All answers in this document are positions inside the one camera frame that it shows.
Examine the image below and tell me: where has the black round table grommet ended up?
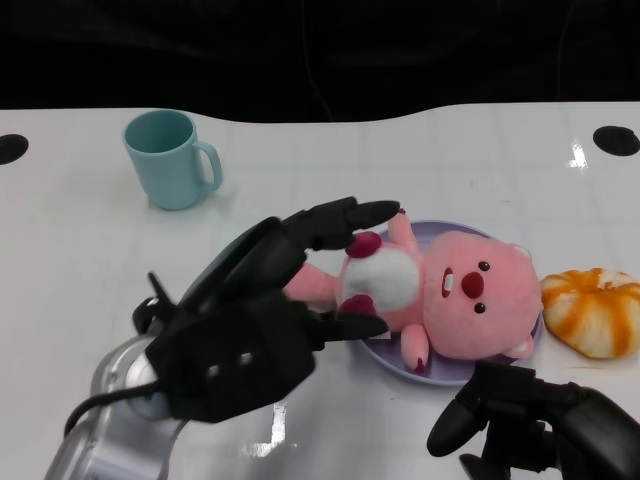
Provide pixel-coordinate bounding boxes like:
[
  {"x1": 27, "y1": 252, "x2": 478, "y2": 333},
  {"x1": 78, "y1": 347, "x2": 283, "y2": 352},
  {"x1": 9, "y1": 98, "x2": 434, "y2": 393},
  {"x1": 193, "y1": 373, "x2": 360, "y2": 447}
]
[
  {"x1": 592, "y1": 125, "x2": 640, "y2": 158},
  {"x1": 0, "y1": 133, "x2": 29, "y2": 165}
]

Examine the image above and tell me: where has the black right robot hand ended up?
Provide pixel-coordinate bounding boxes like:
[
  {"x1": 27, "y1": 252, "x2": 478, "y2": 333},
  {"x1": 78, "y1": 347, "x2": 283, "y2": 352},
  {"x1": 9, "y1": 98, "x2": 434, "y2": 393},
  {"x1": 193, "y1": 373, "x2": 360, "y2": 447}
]
[{"x1": 426, "y1": 360, "x2": 640, "y2": 480}]

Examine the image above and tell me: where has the light blue plastic mug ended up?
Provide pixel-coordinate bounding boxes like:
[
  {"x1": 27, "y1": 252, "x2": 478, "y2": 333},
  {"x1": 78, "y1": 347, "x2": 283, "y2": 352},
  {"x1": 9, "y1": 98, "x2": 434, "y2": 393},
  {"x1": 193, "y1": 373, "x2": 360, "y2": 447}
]
[{"x1": 122, "y1": 109, "x2": 223, "y2": 212}]

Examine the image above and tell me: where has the lavender plastic plate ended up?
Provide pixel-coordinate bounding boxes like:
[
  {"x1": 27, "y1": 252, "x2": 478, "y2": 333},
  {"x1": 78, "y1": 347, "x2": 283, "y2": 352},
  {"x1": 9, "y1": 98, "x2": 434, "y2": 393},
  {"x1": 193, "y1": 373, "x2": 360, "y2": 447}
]
[{"x1": 349, "y1": 219, "x2": 544, "y2": 388}]

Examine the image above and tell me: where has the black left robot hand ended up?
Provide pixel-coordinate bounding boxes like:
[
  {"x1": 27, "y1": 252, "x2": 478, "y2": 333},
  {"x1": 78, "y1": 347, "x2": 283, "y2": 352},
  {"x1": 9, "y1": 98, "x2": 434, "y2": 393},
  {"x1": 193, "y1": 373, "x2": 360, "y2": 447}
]
[{"x1": 132, "y1": 196, "x2": 404, "y2": 439}]

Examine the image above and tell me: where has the orange white striped bun toy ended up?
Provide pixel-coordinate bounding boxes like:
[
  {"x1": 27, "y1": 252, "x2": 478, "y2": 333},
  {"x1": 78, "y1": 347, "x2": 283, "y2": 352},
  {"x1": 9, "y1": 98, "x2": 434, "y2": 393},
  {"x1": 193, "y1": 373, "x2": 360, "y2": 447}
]
[{"x1": 540, "y1": 267, "x2": 640, "y2": 360}]

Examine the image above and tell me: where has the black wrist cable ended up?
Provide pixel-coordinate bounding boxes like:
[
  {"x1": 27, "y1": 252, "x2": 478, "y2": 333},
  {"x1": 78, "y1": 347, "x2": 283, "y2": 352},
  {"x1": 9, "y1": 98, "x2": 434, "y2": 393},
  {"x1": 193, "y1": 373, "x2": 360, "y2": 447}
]
[{"x1": 63, "y1": 379, "x2": 169, "y2": 437}]

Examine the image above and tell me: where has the pink plush beaver doll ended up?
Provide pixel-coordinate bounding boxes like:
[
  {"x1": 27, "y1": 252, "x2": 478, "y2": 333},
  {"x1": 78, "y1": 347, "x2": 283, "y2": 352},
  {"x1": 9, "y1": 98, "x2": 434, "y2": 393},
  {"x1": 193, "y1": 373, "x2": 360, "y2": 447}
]
[{"x1": 284, "y1": 208, "x2": 544, "y2": 374}]

